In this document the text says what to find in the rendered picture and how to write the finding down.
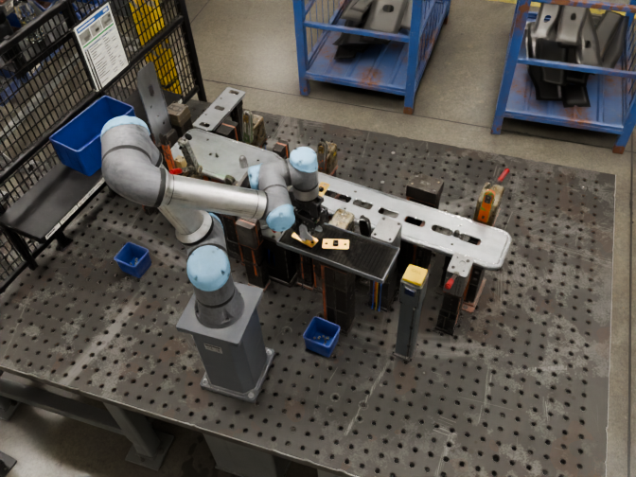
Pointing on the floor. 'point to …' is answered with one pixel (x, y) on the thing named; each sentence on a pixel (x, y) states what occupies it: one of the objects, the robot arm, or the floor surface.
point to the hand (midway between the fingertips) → (304, 234)
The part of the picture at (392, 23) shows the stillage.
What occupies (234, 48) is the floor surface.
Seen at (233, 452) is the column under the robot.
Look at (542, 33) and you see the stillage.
